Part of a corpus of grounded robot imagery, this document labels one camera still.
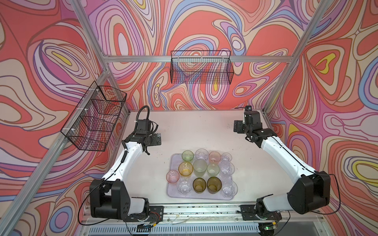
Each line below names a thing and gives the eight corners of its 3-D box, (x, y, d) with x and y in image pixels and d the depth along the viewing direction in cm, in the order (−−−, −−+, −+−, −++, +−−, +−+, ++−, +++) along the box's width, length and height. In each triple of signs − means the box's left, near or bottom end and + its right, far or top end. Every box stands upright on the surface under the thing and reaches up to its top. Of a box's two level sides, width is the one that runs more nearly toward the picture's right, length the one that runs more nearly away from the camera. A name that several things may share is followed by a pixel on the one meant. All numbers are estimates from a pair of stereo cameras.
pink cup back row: (208, 164, 91) (209, 160, 86) (207, 156, 95) (208, 151, 90) (219, 164, 91) (221, 160, 86) (218, 156, 95) (220, 151, 90)
